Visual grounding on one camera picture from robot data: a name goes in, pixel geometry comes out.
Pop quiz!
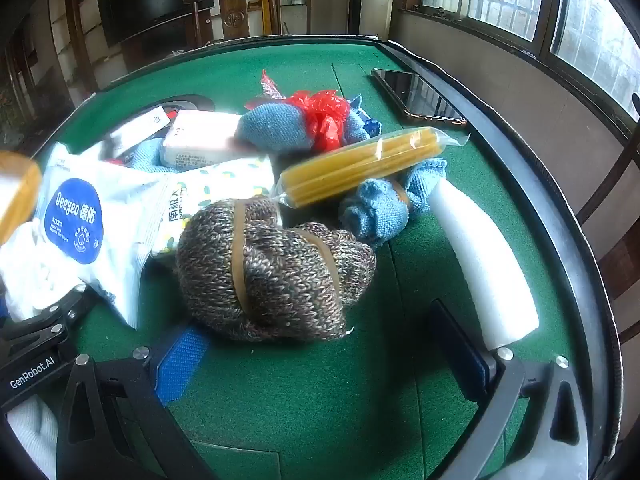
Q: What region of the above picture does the white paper red print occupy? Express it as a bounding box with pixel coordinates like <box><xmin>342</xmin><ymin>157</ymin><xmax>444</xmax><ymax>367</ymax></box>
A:
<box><xmin>107</xmin><ymin>107</ymin><xmax>171</xmax><ymax>153</ymax></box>

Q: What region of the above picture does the wooden armchair carved emblem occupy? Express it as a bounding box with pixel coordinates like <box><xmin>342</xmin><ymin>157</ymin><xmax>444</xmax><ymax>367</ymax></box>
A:
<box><xmin>182</xmin><ymin>0</ymin><xmax>281</xmax><ymax>48</ymax></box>

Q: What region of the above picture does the white cloth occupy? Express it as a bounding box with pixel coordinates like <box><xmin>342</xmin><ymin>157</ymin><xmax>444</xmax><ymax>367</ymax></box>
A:
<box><xmin>0</xmin><ymin>220</ymin><xmax>88</xmax><ymax>323</ymax></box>

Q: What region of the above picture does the white foam piece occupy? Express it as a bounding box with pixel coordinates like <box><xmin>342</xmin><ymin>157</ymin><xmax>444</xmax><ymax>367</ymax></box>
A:
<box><xmin>427</xmin><ymin>180</ymin><xmax>541</xmax><ymax>350</ymax></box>

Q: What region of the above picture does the red white plastic wrapper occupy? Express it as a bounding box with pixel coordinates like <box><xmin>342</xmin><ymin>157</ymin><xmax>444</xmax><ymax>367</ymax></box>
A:
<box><xmin>244</xmin><ymin>70</ymin><xmax>288</xmax><ymax>111</ymax></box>

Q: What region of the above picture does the black television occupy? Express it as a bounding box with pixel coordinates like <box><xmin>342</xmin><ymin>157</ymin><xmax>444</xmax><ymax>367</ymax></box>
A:
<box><xmin>97</xmin><ymin>0</ymin><xmax>216</xmax><ymax>48</ymax></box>

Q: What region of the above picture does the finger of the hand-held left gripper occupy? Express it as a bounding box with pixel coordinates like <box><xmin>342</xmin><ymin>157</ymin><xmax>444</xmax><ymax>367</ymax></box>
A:
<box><xmin>0</xmin><ymin>284</ymin><xmax>99</xmax><ymax>345</ymax></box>

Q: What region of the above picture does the brown knit sock bundle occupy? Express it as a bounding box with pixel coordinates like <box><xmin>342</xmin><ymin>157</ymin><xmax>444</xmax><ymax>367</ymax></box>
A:
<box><xmin>175</xmin><ymin>199</ymin><xmax>377</xmax><ymax>343</ymax></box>

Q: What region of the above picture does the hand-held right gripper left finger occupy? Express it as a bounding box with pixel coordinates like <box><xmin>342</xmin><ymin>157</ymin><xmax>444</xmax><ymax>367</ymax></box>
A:
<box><xmin>56</xmin><ymin>327</ymin><xmax>216</xmax><ymax>480</ymax></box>

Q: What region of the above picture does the yellow cardboard box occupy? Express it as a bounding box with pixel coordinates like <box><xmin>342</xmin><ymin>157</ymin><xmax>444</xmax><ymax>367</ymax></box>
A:
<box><xmin>0</xmin><ymin>150</ymin><xmax>44</xmax><ymax>247</ymax></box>

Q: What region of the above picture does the black smartphone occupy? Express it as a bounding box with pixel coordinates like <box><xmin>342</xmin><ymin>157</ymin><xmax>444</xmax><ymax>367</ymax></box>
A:
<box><xmin>371</xmin><ymin>67</ymin><xmax>468</xmax><ymax>126</ymax></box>

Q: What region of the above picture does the lemon print tissue pack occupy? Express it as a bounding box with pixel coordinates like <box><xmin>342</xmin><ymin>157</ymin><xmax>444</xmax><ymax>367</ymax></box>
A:
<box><xmin>150</xmin><ymin>157</ymin><xmax>281</xmax><ymax>256</ymax></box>

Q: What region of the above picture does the red plastic bag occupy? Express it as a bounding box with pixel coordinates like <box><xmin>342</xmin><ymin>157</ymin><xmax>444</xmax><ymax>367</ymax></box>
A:
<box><xmin>286</xmin><ymin>89</ymin><xmax>353</xmax><ymax>153</ymax></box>

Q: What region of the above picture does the white wet wipes pack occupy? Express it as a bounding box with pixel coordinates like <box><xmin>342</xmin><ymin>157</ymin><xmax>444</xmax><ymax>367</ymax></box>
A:
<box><xmin>37</xmin><ymin>142</ymin><xmax>173</xmax><ymax>331</ymax></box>

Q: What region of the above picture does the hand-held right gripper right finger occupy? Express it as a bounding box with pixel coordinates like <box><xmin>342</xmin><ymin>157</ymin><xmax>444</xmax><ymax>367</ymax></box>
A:
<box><xmin>431</xmin><ymin>299</ymin><xmax>598</xmax><ymax>480</ymax></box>

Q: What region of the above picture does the round table control disc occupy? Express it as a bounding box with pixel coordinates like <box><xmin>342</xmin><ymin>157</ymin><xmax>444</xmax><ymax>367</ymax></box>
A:
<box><xmin>150</xmin><ymin>94</ymin><xmax>217</xmax><ymax>116</ymax></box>

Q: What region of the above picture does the window with dark frame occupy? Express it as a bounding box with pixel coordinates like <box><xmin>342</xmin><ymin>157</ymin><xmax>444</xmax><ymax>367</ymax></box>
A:
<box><xmin>400</xmin><ymin>0</ymin><xmax>640</xmax><ymax>131</ymax></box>

